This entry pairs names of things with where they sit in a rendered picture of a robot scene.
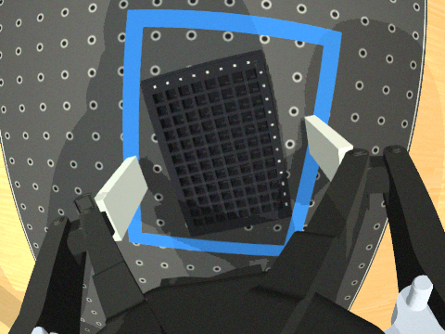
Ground black well plate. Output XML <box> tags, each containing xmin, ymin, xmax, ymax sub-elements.
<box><xmin>140</xmin><ymin>50</ymin><xmax>292</xmax><ymax>237</ymax></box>

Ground blue tape outline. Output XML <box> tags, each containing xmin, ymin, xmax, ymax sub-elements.
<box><xmin>122</xmin><ymin>9</ymin><xmax>342</xmax><ymax>256</ymax></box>

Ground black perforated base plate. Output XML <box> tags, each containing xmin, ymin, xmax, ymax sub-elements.
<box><xmin>0</xmin><ymin>0</ymin><xmax>427</xmax><ymax>310</ymax></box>

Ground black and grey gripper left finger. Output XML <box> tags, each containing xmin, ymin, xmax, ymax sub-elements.
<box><xmin>7</xmin><ymin>156</ymin><xmax>166</xmax><ymax>334</ymax></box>

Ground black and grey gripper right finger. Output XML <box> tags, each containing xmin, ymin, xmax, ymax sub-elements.
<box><xmin>223</xmin><ymin>115</ymin><xmax>445</xmax><ymax>334</ymax></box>

